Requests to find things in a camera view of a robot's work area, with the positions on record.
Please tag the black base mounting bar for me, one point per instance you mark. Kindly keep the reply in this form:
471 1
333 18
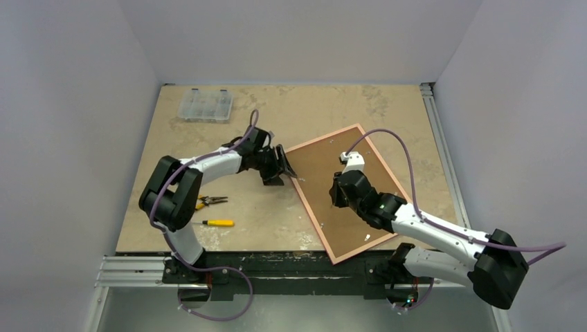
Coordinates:
378 274

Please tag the yellow handled pliers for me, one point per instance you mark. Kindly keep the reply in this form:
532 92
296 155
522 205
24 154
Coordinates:
205 201

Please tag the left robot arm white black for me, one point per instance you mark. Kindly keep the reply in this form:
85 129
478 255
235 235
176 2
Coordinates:
170 197

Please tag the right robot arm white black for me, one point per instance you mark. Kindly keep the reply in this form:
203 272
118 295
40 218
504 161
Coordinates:
490 264

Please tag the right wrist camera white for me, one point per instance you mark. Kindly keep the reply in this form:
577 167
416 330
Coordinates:
352 161

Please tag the pink photo frame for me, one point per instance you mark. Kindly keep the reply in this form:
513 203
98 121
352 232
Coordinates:
315 163

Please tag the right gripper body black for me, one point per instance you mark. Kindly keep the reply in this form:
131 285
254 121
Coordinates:
341 193

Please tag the clear plastic organizer box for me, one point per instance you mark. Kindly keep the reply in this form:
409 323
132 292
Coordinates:
212 106

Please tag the yellow screwdriver near front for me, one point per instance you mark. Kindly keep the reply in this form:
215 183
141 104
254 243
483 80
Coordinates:
217 223

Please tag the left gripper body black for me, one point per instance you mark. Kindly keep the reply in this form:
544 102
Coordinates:
267 164

